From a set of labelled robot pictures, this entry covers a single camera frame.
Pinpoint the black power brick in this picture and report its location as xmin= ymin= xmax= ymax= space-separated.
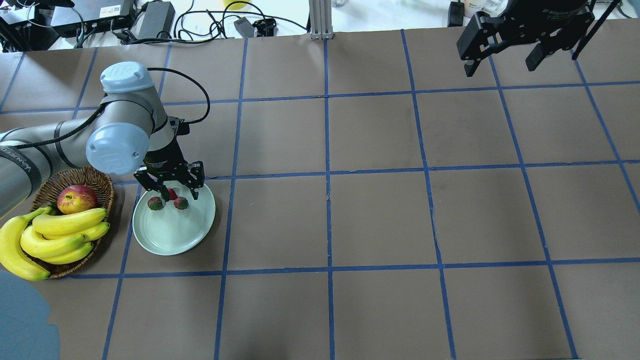
xmin=137 ymin=1 xmax=175 ymax=40

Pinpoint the light green plate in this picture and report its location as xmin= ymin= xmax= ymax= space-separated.
xmin=132 ymin=180 xmax=217 ymax=256

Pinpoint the red strawberry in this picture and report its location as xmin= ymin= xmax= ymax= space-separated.
xmin=167 ymin=187 xmax=178 ymax=201
xmin=146 ymin=196 xmax=166 ymax=211
xmin=173 ymin=196 xmax=190 ymax=211

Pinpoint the red apple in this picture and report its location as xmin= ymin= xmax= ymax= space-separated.
xmin=56 ymin=184 xmax=99 ymax=215

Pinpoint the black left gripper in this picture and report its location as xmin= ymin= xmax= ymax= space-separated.
xmin=134 ymin=116 xmax=204 ymax=202

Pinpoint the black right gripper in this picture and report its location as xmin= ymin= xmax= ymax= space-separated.
xmin=456 ymin=0 xmax=595 ymax=78

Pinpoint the yellow banana bunch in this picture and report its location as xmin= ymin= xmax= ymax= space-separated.
xmin=0 ymin=206 xmax=110 ymax=281

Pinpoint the black power adapter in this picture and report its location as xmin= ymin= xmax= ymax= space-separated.
xmin=446 ymin=0 xmax=465 ymax=28

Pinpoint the aluminium frame post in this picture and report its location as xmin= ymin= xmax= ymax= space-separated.
xmin=308 ymin=0 xmax=334 ymax=40

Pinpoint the wicker fruit basket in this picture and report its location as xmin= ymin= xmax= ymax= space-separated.
xmin=26 ymin=166 xmax=115 ymax=280

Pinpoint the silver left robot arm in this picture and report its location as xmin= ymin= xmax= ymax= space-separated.
xmin=0 ymin=61 xmax=204 ymax=215

